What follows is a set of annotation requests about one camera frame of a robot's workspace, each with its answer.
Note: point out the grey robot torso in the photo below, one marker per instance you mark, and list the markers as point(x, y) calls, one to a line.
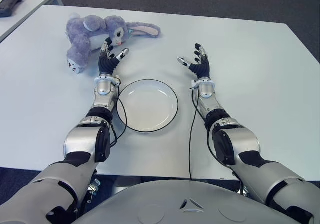
point(175, 209)

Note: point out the purple plush bunny doll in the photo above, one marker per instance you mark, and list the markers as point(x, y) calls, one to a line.
point(80, 29)

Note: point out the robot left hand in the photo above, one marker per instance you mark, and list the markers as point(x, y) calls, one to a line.
point(106, 64)

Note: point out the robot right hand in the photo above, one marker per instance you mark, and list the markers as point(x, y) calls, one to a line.
point(201, 67)

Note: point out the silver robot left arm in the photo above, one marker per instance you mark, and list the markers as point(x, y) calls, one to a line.
point(82, 136)

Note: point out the black handheld controller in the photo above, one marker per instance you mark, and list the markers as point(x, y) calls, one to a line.
point(8, 5)

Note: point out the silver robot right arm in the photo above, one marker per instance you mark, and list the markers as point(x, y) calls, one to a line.
point(242, 139)

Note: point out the metal table clamp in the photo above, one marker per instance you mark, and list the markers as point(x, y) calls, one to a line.
point(93, 187)
point(242, 187)

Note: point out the white plate black rim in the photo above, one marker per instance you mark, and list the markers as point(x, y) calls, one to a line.
point(147, 106)

